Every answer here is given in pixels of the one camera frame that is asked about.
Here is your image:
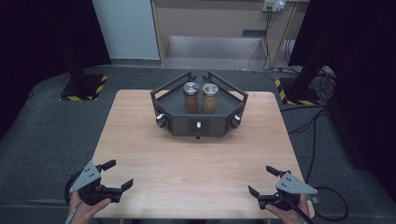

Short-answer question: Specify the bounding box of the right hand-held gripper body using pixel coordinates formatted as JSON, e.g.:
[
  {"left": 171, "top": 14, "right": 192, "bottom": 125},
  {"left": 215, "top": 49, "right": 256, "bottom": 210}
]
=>
[{"left": 257, "top": 170, "right": 320, "bottom": 212}]

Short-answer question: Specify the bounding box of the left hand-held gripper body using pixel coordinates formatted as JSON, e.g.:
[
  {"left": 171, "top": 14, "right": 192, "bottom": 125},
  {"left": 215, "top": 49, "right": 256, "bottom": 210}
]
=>
[{"left": 66, "top": 160, "right": 124, "bottom": 206}]

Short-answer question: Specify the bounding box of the black corner rack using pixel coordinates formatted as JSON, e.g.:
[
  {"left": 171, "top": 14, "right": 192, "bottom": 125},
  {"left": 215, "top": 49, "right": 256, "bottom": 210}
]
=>
[{"left": 149, "top": 71, "right": 249, "bottom": 140}]

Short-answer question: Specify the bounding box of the light tan spice jar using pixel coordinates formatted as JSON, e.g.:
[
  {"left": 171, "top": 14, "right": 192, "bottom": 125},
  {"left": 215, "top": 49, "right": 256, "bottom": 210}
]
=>
[{"left": 202, "top": 82, "right": 219, "bottom": 115}]

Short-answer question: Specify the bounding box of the dark brown spice jar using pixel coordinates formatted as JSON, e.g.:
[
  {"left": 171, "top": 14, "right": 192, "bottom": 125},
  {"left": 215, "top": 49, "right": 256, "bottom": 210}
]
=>
[{"left": 182, "top": 81, "right": 201, "bottom": 114}]

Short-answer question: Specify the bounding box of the person's right hand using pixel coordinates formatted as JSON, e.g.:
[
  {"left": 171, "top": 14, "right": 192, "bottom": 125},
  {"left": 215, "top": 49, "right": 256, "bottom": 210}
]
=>
[{"left": 264, "top": 195, "right": 311, "bottom": 224}]

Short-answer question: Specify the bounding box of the person's left hand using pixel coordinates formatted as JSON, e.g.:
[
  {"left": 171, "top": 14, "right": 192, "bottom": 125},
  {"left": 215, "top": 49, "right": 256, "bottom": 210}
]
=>
[{"left": 67, "top": 192, "right": 112, "bottom": 224}]

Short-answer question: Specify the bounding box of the black metal stand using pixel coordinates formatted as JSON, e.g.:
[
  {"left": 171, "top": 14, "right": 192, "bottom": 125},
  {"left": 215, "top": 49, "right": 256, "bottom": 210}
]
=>
[
  {"left": 60, "top": 55, "right": 109, "bottom": 102},
  {"left": 275, "top": 59, "right": 328, "bottom": 106}
]

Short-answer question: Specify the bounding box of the black curtain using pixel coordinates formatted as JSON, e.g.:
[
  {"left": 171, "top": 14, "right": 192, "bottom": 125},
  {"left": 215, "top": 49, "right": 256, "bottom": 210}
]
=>
[
  {"left": 288, "top": 0, "right": 396, "bottom": 200},
  {"left": 0, "top": 0, "right": 111, "bottom": 138}
]

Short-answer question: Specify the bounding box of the white panel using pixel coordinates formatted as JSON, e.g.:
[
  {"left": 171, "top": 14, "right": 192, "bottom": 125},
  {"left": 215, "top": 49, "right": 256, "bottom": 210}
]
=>
[{"left": 91, "top": 0, "right": 161, "bottom": 61}]

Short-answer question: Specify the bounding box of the white power strip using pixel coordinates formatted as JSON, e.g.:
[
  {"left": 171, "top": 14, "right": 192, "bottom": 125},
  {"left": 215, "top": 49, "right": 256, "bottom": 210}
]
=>
[{"left": 262, "top": 0, "right": 287, "bottom": 13}]

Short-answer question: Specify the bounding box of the wooden cabinet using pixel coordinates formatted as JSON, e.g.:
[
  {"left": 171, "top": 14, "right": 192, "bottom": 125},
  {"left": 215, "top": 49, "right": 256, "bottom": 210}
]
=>
[{"left": 150, "top": 0, "right": 311, "bottom": 71}]

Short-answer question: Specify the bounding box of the left hand-held gripper cable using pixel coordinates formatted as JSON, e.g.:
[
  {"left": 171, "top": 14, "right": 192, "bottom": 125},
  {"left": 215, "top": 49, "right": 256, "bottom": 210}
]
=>
[{"left": 64, "top": 174, "right": 78, "bottom": 224}]

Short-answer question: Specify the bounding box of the hand-held gripper cable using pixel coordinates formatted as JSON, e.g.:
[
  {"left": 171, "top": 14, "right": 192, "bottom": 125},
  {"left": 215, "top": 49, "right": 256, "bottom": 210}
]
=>
[
  {"left": 289, "top": 186, "right": 349, "bottom": 224},
  {"left": 64, "top": 174, "right": 78, "bottom": 224}
]

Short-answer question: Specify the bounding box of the black floor cable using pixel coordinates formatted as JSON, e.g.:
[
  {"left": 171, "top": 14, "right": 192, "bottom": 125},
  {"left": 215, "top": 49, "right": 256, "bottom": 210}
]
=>
[{"left": 279, "top": 105, "right": 332, "bottom": 185}]

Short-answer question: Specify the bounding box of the right hand-held gripper cable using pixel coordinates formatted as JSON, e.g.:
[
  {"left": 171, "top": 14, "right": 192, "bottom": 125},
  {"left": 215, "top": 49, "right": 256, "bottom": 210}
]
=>
[{"left": 289, "top": 186, "right": 349, "bottom": 224}]

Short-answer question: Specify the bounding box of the black hanging cable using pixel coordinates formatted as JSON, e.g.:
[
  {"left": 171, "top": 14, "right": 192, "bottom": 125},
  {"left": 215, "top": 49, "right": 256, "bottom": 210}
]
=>
[{"left": 247, "top": 8, "right": 275, "bottom": 73}]

